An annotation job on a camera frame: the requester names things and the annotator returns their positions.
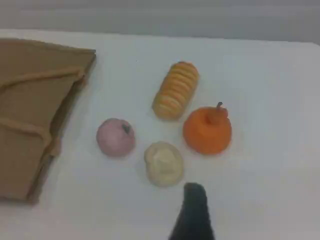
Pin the long ridged golden bread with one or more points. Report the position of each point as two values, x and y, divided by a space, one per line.
175 90

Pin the orange pumpkin-shaped toy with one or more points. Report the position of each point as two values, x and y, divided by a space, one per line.
207 135

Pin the cream white round bun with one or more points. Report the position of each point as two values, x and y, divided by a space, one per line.
163 163

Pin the brown jute tote bag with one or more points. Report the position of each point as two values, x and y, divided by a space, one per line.
25 105

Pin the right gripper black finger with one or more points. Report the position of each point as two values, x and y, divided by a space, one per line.
193 215

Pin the pink peach-shaped bun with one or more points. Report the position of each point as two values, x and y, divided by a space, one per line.
115 138

